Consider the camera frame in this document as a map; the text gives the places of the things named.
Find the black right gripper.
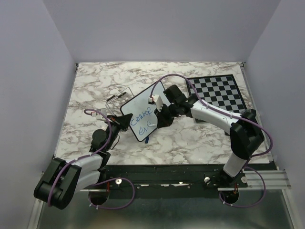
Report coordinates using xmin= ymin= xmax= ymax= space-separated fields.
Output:
xmin=153 ymin=103 xmax=179 ymax=128

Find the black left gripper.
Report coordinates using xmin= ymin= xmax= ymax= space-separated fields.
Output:
xmin=104 ymin=113 xmax=133 ymax=151

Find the black framed whiteboard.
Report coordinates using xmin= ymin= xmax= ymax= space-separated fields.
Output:
xmin=120 ymin=82 xmax=170 ymax=142

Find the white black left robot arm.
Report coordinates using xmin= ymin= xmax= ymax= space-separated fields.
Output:
xmin=33 ymin=114 xmax=132 ymax=209

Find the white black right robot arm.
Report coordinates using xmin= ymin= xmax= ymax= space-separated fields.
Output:
xmin=148 ymin=85 xmax=264 ymax=187

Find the black grey chessboard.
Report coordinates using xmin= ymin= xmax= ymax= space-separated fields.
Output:
xmin=186 ymin=74 xmax=247 ymax=113

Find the silver wire whiteboard stand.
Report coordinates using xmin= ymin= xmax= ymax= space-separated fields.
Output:
xmin=105 ymin=87 xmax=134 ymax=115

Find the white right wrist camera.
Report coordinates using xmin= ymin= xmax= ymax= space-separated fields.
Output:
xmin=148 ymin=94 xmax=163 ymax=112

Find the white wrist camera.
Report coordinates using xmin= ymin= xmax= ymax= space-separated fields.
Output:
xmin=148 ymin=94 xmax=163 ymax=112
xmin=91 ymin=108 xmax=107 ymax=119

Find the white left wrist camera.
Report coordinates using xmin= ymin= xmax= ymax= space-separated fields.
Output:
xmin=91 ymin=108 xmax=107 ymax=119

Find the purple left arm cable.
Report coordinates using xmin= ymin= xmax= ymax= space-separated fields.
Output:
xmin=47 ymin=108 xmax=112 ymax=208

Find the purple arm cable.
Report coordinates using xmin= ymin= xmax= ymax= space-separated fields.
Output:
xmin=151 ymin=74 xmax=274 ymax=165
xmin=47 ymin=108 xmax=112 ymax=208

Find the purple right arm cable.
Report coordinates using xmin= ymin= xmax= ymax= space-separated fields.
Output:
xmin=151 ymin=74 xmax=274 ymax=165

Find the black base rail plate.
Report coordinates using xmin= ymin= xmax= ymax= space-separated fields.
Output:
xmin=85 ymin=164 xmax=248 ymax=199

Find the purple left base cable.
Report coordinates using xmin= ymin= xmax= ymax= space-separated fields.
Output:
xmin=88 ymin=178 xmax=136 ymax=211

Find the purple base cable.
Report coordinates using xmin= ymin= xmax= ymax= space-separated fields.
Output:
xmin=88 ymin=178 xmax=136 ymax=211
xmin=219 ymin=166 xmax=266 ymax=208

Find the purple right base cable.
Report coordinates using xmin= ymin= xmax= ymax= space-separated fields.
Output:
xmin=219 ymin=166 xmax=266 ymax=208

